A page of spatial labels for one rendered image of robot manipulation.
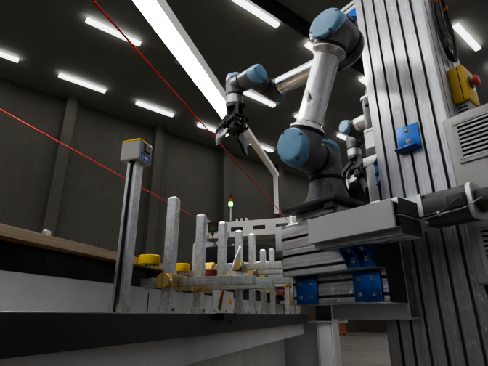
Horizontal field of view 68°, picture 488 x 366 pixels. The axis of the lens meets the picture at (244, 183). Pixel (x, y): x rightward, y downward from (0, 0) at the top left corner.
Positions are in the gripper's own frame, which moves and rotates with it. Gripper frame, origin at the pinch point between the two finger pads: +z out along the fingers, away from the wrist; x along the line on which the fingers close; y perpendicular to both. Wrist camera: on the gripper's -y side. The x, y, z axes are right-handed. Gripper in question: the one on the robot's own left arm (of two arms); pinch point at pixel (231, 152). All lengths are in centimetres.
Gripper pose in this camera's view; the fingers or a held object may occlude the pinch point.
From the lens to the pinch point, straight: 147.4
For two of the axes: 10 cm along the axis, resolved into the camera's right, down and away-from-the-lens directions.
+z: 0.0, 9.4, -3.4
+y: 6.2, -2.7, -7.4
